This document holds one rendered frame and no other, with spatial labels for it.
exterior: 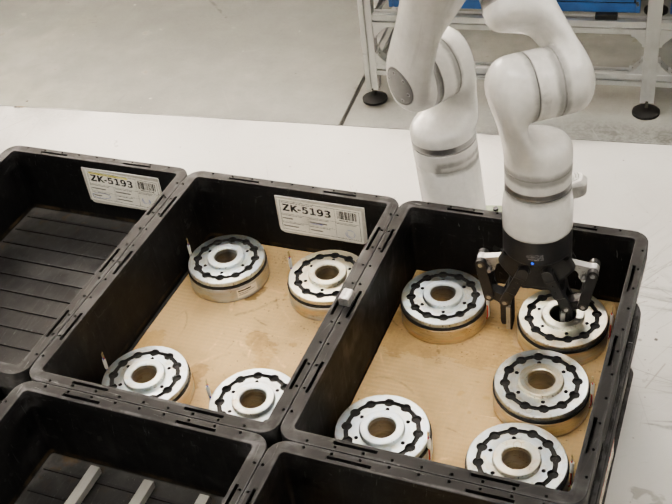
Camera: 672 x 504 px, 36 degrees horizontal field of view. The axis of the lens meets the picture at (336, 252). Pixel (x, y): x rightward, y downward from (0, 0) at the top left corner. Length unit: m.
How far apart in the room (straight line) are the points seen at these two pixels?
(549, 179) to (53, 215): 0.79
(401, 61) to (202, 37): 2.55
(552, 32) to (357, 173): 0.77
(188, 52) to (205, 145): 1.90
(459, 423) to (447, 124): 0.46
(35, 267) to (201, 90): 2.10
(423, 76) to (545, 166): 0.33
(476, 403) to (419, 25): 0.46
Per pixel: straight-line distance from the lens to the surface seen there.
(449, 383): 1.18
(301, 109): 3.31
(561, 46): 1.02
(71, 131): 2.03
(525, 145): 1.02
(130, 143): 1.94
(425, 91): 1.35
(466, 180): 1.46
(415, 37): 1.30
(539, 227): 1.09
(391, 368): 1.20
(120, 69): 3.76
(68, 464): 1.20
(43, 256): 1.50
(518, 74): 1.00
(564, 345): 1.18
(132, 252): 1.28
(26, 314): 1.41
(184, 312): 1.33
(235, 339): 1.27
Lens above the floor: 1.69
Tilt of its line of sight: 39 degrees down
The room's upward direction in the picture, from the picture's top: 8 degrees counter-clockwise
